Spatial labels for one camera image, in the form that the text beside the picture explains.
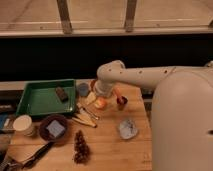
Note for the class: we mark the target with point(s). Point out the pine cone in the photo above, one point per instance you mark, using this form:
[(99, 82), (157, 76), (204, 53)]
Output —
[(82, 150)]

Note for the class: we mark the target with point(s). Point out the brown bowl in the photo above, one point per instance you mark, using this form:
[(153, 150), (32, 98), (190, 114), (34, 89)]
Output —
[(44, 133)]

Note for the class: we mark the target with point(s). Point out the small blue cup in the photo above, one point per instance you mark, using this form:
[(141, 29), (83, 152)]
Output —
[(83, 89)]

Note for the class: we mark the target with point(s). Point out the wooden spatula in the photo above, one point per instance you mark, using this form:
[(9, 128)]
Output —
[(84, 120)]

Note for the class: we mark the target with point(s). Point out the blue grey sponge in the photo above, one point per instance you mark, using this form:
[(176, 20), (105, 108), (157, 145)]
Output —
[(55, 129)]

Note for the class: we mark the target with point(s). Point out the white round container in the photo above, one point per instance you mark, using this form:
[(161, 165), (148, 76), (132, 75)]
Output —
[(24, 125)]

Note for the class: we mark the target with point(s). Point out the green plastic tray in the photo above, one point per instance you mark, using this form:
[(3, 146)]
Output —
[(39, 98)]

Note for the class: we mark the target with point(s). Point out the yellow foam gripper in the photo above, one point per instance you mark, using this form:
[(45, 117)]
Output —
[(90, 98)]

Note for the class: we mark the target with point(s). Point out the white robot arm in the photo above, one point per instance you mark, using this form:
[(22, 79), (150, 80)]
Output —
[(181, 113)]

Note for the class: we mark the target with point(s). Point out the red bowl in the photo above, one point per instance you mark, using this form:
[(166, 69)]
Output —
[(92, 84)]

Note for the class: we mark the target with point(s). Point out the dark brown block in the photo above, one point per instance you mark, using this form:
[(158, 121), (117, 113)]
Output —
[(61, 94)]

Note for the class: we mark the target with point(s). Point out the metal knife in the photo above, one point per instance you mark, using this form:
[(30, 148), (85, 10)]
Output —
[(80, 106)]

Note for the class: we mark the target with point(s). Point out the red yellow apple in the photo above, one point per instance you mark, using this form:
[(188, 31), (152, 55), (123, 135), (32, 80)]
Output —
[(100, 103)]

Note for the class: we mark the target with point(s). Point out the black handled brush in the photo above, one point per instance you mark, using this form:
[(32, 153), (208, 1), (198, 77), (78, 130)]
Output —
[(39, 154)]

